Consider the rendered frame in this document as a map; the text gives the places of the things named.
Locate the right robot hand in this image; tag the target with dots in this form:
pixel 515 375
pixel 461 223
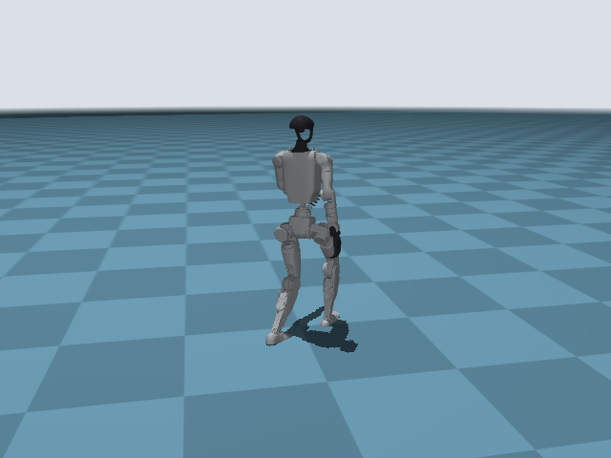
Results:
pixel 336 241

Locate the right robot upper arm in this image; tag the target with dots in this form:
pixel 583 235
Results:
pixel 325 162

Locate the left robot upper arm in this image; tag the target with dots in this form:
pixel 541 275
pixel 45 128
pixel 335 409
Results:
pixel 277 161

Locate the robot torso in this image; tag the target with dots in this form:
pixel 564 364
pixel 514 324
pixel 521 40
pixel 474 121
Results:
pixel 302 184

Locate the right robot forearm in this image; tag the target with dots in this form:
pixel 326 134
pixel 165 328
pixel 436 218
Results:
pixel 331 213

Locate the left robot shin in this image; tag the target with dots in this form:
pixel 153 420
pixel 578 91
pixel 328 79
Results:
pixel 285 302

